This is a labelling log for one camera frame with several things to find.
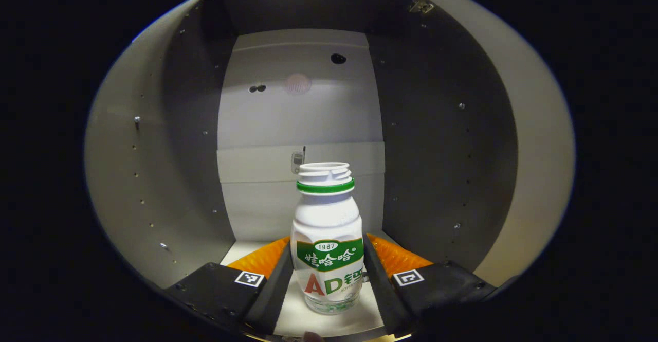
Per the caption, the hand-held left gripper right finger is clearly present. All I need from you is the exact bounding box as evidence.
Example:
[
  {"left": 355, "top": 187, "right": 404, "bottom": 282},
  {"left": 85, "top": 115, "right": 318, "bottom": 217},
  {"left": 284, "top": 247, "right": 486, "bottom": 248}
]
[{"left": 362, "top": 233, "right": 498, "bottom": 338}]

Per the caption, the grey cabinet shelf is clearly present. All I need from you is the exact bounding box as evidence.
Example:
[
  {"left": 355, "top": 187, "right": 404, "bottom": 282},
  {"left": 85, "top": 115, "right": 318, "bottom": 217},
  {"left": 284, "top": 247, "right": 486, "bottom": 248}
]
[{"left": 221, "top": 229, "right": 399, "bottom": 338}]

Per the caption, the dark grey cabinet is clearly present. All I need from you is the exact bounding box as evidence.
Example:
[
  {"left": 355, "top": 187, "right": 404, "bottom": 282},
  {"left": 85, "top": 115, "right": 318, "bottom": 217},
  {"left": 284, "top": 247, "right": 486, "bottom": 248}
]
[{"left": 84, "top": 0, "right": 520, "bottom": 340}]

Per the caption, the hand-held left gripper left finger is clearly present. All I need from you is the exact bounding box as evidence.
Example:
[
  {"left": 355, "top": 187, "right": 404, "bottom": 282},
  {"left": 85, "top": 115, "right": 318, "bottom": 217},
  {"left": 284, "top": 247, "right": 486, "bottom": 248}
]
[{"left": 164, "top": 236, "right": 295, "bottom": 335}]

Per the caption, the white bottle with green label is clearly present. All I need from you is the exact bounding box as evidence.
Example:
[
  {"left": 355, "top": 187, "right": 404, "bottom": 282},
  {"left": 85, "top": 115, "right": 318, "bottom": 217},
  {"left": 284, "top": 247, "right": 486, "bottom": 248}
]
[{"left": 290, "top": 162, "right": 365, "bottom": 315}]

